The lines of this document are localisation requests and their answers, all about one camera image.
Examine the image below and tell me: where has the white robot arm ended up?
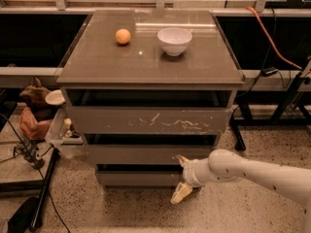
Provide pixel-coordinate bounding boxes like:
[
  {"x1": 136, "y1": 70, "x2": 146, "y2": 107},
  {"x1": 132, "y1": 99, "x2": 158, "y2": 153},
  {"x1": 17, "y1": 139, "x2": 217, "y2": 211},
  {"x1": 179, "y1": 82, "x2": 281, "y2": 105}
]
[{"x1": 171, "y1": 149, "x2": 311, "y2": 233}]

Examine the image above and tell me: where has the grey drawer cabinet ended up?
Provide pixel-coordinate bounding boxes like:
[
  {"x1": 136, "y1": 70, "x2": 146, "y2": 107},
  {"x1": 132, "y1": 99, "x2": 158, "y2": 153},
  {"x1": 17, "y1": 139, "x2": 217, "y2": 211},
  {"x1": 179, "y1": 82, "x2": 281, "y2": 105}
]
[{"x1": 55, "y1": 9, "x2": 245, "y2": 167}]

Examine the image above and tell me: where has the grey bottom drawer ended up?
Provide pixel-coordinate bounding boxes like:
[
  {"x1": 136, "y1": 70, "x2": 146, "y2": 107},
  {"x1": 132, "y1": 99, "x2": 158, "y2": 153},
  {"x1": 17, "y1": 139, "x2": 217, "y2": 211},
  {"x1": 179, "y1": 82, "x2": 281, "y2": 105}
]
[{"x1": 95, "y1": 164, "x2": 182, "y2": 186}]

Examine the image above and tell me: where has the small white bowl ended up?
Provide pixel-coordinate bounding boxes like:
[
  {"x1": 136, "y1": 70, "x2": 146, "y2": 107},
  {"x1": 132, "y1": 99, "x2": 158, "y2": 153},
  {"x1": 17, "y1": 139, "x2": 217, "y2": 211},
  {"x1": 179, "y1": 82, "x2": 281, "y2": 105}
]
[{"x1": 45, "y1": 89, "x2": 65, "y2": 106}]

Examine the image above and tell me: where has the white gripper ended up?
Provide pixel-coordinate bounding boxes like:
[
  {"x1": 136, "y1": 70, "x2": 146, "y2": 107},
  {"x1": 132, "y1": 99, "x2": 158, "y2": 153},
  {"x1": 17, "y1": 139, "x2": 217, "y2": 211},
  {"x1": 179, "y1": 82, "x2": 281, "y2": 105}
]
[{"x1": 170, "y1": 154, "x2": 204, "y2": 204}]

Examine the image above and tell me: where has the black table frame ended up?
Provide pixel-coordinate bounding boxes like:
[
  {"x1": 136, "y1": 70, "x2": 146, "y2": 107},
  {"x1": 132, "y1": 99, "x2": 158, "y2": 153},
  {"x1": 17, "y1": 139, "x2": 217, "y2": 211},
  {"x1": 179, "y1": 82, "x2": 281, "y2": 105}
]
[{"x1": 229, "y1": 61, "x2": 311, "y2": 151}]

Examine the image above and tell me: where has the white ceramic bowl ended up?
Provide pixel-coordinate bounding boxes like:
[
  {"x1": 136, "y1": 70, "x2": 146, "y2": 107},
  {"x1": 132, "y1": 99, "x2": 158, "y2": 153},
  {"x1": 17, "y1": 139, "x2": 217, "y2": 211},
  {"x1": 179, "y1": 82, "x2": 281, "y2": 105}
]
[{"x1": 157, "y1": 27, "x2": 192, "y2": 56}]

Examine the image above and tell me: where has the scratched grey top drawer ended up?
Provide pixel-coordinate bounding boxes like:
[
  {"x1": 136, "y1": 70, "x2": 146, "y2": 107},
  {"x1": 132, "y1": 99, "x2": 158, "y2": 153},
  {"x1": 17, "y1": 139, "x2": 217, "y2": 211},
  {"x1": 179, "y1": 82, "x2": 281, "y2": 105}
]
[{"x1": 68, "y1": 106, "x2": 232, "y2": 135}]

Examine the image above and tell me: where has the clear plastic storage bin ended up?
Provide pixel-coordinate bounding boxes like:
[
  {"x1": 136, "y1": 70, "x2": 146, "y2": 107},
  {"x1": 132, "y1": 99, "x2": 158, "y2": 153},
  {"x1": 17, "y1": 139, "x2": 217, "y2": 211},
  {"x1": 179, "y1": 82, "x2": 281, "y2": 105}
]
[{"x1": 45, "y1": 108, "x2": 86, "y2": 158}]

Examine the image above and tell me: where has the brown cloth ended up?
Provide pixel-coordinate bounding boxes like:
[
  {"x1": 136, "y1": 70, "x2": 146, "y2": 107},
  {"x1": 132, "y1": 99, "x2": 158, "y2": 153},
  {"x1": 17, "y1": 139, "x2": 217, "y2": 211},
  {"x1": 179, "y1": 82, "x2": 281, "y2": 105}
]
[{"x1": 19, "y1": 77, "x2": 55, "y2": 121}]

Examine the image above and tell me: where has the black stand leg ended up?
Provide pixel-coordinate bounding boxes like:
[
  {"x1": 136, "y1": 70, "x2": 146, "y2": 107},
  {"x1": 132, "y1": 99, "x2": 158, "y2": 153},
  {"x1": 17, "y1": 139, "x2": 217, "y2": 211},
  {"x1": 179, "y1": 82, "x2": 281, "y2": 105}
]
[{"x1": 29, "y1": 149, "x2": 60, "y2": 232}]

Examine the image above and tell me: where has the orange fruit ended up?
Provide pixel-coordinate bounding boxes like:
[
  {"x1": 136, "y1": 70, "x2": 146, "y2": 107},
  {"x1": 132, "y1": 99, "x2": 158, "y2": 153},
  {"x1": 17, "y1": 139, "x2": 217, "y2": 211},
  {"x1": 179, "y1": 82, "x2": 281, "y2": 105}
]
[{"x1": 116, "y1": 29, "x2": 131, "y2": 45}]

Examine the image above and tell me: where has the grey clamp tool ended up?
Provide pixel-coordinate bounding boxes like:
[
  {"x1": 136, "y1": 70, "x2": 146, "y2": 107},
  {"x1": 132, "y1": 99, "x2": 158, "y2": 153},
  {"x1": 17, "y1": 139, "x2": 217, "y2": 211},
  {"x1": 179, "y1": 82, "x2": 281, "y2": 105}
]
[{"x1": 14, "y1": 140, "x2": 45, "y2": 170}]

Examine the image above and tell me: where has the black power adapter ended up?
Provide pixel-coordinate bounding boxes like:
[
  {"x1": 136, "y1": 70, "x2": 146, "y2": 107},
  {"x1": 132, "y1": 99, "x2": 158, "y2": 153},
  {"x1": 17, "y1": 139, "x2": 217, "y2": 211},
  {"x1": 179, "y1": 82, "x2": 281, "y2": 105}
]
[{"x1": 260, "y1": 67, "x2": 278, "y2": 77}]

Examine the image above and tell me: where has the orange cloth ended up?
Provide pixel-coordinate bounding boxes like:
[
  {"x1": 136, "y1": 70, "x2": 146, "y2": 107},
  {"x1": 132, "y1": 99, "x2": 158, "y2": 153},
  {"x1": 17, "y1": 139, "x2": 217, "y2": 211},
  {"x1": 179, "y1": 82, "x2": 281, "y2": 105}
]
[{"x1": 19, "y1": 107, "x2": 52, "y2": 141}]

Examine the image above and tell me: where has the black floor cable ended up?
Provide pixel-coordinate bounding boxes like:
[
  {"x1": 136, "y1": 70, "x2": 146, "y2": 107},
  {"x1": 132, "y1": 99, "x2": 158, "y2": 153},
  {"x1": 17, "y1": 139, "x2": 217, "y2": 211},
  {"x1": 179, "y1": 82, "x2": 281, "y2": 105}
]
[{"x1": 0, "y1": 113, "x2": 72, "y2": 233}]

